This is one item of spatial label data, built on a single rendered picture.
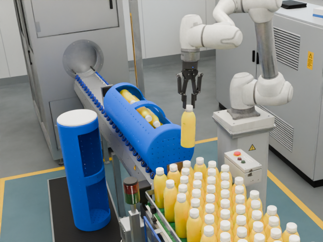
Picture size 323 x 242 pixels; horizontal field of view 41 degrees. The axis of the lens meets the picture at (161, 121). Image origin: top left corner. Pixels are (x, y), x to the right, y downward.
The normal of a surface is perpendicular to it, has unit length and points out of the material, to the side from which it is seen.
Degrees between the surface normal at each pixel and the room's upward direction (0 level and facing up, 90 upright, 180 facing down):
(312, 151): 90
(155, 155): 90
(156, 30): 90
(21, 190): 0
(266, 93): 102
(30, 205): 0
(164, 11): 90
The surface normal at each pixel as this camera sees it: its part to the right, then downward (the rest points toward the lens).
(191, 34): -0.38, 0.23
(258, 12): -0.37, 0.69
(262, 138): 0.29, 0.37
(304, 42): -0.96, 0.17
